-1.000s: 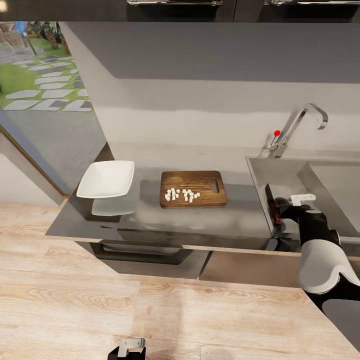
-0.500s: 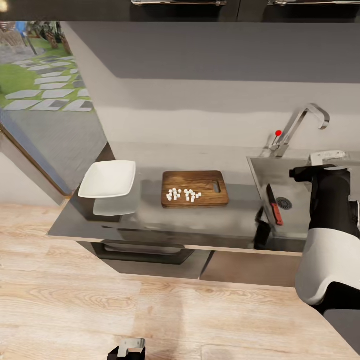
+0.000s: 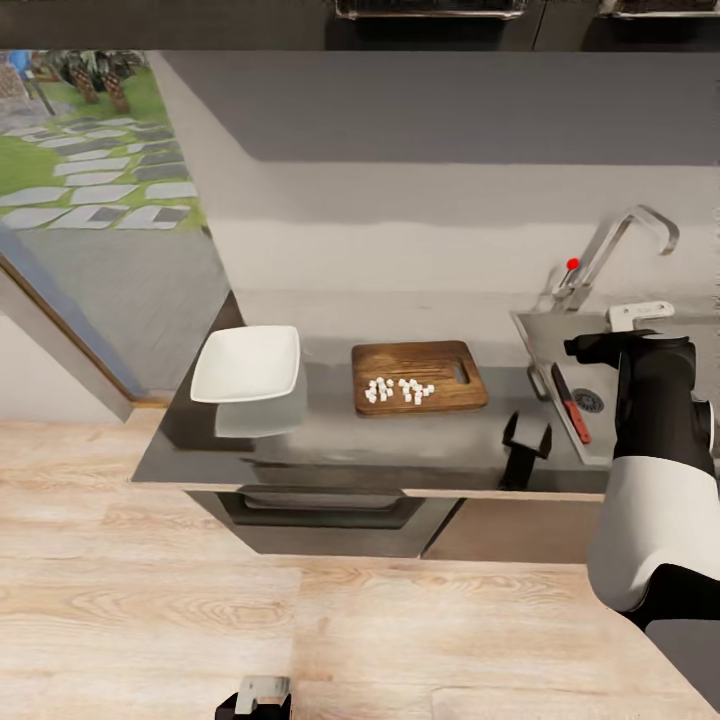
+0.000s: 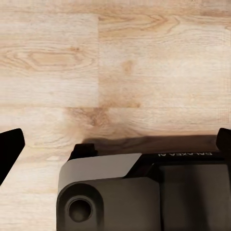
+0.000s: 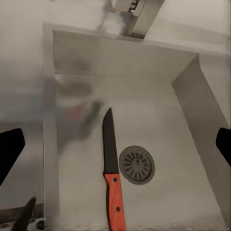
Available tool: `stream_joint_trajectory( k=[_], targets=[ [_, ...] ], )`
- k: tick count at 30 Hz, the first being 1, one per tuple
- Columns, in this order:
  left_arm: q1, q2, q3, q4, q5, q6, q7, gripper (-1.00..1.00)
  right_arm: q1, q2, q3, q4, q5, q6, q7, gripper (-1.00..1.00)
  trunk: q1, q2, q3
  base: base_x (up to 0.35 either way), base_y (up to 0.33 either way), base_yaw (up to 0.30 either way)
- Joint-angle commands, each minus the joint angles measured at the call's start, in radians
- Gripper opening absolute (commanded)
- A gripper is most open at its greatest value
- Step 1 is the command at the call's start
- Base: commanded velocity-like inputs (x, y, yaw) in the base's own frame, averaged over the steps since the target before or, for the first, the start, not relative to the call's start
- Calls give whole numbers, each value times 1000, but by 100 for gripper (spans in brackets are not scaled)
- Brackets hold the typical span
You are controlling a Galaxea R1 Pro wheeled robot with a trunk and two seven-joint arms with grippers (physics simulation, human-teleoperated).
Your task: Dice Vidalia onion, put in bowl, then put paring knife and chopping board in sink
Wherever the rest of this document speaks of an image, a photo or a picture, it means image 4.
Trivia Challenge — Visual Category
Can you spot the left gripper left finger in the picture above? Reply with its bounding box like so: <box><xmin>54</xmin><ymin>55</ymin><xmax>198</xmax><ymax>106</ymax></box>
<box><xmin>0</xmin><ymin>128</ymin><xmax>25</xmax><ymax>186</ymax></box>

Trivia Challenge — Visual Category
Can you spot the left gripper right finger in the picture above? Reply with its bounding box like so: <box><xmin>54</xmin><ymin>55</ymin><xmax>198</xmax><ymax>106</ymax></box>
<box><xmin>216</xmin><ymin>128</ymin><xmax>231</xmax><ymax>166</ymax></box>

